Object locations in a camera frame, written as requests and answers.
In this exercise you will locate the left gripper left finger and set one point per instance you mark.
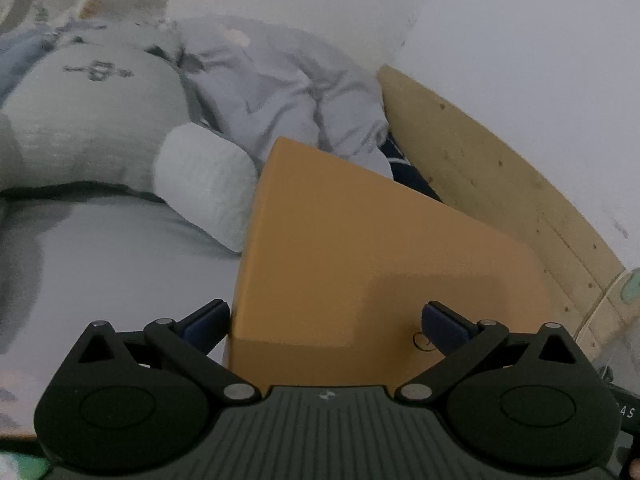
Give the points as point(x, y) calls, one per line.
point(182, 348)

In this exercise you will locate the wooden headboard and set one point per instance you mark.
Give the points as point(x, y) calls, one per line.
point(475, 172)

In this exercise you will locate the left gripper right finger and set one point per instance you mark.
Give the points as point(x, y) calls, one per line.
point(466, 348)

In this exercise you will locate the dark navy printed pillow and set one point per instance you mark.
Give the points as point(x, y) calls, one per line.
point(403, 170)

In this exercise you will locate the large grey plush pillow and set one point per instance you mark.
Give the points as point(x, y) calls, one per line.
point(107, 103)

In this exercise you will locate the orange box lid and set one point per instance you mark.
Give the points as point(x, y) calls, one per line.
point(338, 264)

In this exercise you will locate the lavender crumpled blanket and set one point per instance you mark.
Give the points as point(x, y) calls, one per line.
point(258, 82)

